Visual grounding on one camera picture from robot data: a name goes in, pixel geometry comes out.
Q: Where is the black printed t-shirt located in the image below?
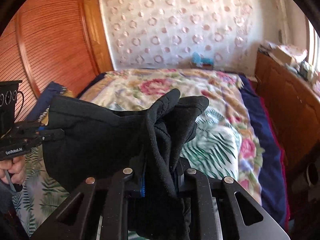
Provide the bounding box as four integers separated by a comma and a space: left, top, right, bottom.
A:
43, 96, 194, 239

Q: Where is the left hand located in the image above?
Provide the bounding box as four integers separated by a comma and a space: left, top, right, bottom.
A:
0, 155, 25, 185

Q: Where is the navy blue folded cloth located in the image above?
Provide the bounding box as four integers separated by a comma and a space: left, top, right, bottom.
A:
25, 81, 67, 121

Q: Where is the dark blue blanket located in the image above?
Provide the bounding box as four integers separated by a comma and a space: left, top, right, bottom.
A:
240, 74, 290, 231

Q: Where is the palm leaf print bedsheet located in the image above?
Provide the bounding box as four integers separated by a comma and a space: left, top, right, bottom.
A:
11, 102, 243, 240

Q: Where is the wooden slatted wardrobe door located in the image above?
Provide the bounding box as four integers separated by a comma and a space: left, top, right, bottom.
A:
1, 0, 113, 120

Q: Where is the floral quilt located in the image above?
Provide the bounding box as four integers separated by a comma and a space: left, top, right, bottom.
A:
80, 69, 264, 202

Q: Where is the wooden sideboard cabinet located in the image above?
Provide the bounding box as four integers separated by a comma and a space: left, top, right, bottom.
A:
255, 52, 319, 173

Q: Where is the blue toy on box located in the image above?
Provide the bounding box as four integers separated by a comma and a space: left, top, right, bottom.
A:
191, 52, 214, 70

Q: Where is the cardboard box on cabinet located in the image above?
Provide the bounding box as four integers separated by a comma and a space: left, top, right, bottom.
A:
268, 44, 308, 66

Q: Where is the circle pattern sheer curtain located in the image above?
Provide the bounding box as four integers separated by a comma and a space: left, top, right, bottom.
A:
102, 0, 253, 71

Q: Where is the window with wooden frame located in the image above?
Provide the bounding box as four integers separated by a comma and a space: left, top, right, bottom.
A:
306, 18, 319, 72

